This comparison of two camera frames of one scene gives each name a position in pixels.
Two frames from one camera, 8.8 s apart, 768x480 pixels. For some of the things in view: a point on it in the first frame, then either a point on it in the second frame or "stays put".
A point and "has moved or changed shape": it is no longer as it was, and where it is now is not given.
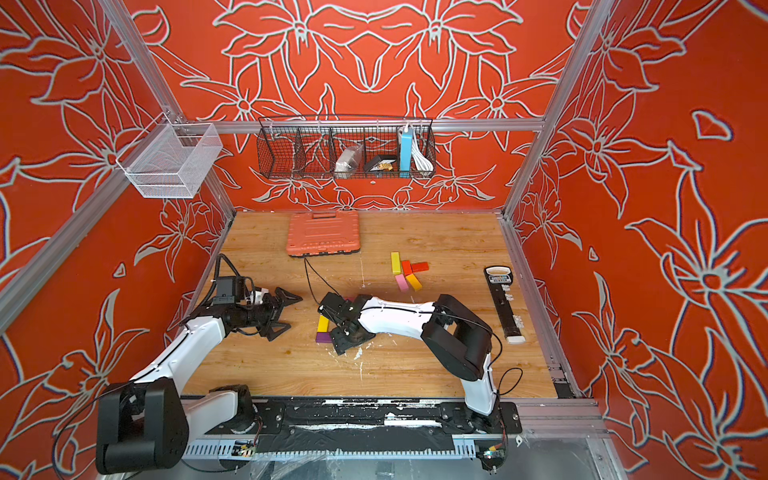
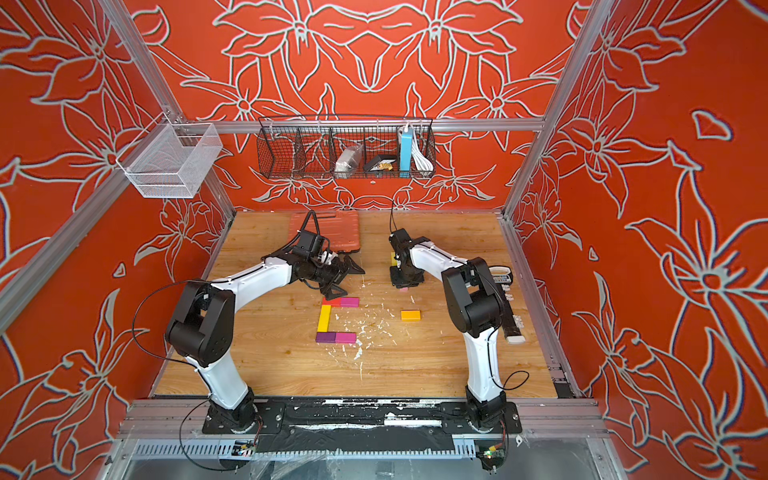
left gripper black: x=281 y=301 → x=339 y=274
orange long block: x=416 y=284 has moved or changed shape
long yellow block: x=323 y=324 stays put
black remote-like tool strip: x=499 y=278 stays put
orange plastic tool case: x=323 y=233 stays put
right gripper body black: x=341 y=341 → x=401 y=278
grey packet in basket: x=348 y=161 stays put
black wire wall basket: x=347 y=147 stays put
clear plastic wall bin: x=169 y=159 stays put
